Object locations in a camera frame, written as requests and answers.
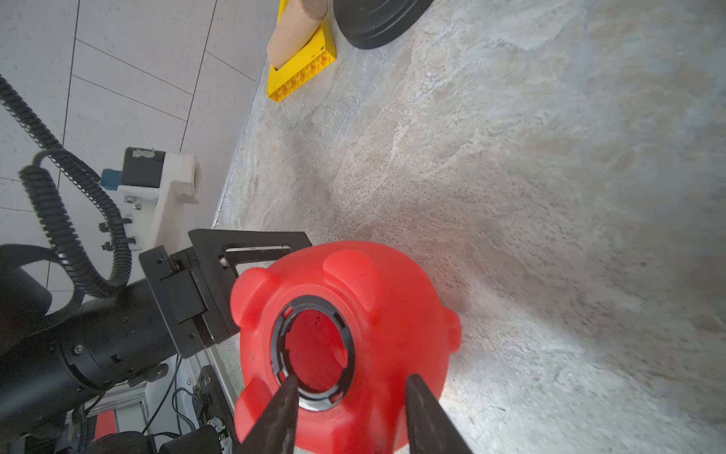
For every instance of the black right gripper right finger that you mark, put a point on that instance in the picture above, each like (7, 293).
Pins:
(430, 430)

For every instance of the toy microphone on stand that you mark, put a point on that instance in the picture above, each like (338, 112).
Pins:
(369, 24)

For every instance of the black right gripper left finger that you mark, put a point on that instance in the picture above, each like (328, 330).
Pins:
(275, 430)

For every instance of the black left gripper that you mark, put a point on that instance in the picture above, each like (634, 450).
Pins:
(49, 368)

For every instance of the red piggy bank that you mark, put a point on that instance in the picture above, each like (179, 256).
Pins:
(352, 320)

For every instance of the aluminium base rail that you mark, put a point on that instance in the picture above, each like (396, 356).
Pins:
(212, 398)

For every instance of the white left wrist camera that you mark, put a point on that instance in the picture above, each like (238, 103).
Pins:
(153, 189)

